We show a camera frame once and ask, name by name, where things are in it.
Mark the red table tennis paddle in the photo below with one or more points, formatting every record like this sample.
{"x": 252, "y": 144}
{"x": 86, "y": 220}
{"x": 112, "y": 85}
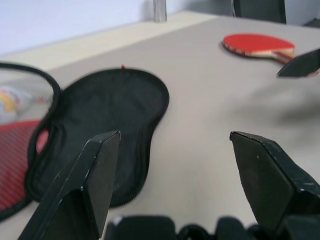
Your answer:
{"x": 250, "y": 41}

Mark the black and red paddle case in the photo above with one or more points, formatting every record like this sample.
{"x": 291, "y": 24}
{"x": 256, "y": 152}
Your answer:
{"x": 107, "y": 110}

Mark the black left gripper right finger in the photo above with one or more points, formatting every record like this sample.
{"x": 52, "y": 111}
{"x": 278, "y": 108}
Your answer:
{"x": 265, "y": 180}

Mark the silver metal pole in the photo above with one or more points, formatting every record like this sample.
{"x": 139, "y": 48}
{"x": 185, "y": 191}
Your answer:
{"x": 160, "y": 11}

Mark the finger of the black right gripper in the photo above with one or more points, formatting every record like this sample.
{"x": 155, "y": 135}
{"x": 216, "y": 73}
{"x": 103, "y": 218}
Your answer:
{"x": 303, "y": 63}

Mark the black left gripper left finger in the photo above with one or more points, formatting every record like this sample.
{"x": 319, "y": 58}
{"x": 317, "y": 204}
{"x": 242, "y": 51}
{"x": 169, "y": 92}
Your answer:
{"x": 75, "y": 190}

